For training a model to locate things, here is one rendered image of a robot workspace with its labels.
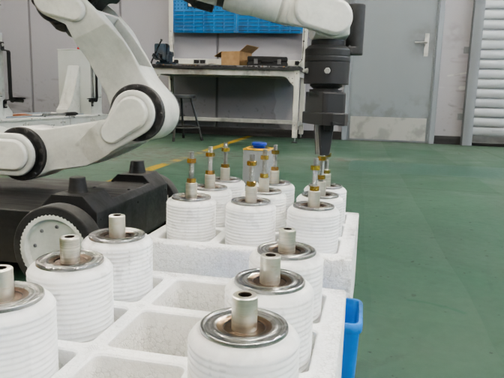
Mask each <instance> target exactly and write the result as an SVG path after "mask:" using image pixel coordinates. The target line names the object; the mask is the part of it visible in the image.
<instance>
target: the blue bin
mask: <svg viewBox="0 0 504 378"><path fill-rule="evenodd" d="M362 327H363V303H362V301H360V300H358V299H356V298H346V310H345V322H344V334H343V358H342V371H341V378H355V372H356V359H357V352H358V345H359V334H360V333H362Z"/></svg>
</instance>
